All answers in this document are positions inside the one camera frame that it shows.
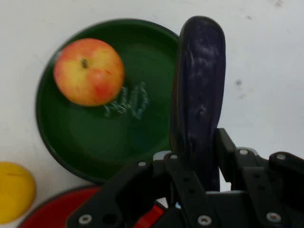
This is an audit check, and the dark green round plate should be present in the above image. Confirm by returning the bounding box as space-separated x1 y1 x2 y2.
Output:
35 18 181 185

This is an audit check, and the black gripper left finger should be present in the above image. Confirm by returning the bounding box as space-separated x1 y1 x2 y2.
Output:
65 151 223 228

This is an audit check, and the red round plate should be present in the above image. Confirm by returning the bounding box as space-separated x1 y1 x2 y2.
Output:
18 186 168 228

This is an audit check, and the yellow pear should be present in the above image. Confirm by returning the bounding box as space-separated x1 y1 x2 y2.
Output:
0 161 37 224

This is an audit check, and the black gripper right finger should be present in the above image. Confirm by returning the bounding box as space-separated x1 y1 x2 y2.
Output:
214 127 304 228

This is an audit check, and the purple eggplant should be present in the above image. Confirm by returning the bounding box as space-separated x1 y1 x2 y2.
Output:
170 16 226 192

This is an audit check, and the red yellow apple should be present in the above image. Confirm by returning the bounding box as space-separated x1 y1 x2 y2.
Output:
53 38 125 107

